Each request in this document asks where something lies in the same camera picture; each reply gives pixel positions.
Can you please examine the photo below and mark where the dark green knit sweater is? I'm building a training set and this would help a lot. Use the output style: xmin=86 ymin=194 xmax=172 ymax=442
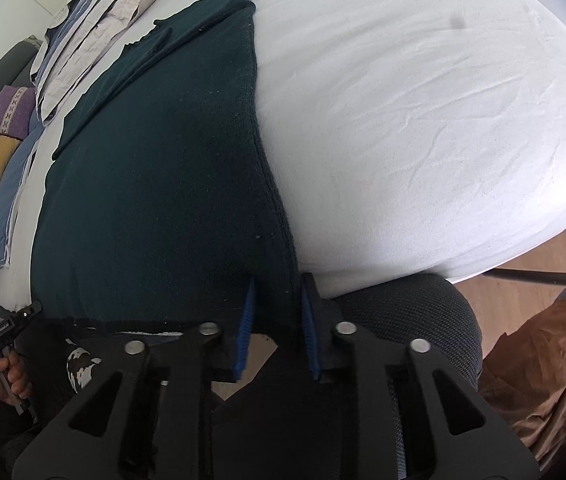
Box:
xmin=30 ymin=0 xmax=299 ymax=330

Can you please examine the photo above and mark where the person's left hand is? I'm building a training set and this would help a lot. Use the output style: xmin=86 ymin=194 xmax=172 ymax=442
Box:
xmin=0 ymin=350 xmax=32 ymax=405

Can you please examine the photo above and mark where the black mesh chair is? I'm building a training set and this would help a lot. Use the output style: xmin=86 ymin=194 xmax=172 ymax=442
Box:
xmin=329 ymin=273 xmax=485 ymax=391

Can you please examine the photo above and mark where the blue pillow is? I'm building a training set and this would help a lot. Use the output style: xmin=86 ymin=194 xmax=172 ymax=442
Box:
xmin=0 ymin=110 xmax=44 ymax=264

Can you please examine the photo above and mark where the purple patterned cushion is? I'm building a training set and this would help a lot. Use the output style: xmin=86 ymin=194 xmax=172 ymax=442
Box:
xmin=0 ymin=86 xmax=35 ymax=141

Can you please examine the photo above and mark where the grey bed sheet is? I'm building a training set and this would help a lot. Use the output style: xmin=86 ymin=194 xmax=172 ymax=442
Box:
xmin=0 ymin=0 xmax=566 ymax=311

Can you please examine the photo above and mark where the folded grey blue duvet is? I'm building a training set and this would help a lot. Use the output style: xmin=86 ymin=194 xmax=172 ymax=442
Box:
xmin=30 ymin=0 xmax=155 ymax=125

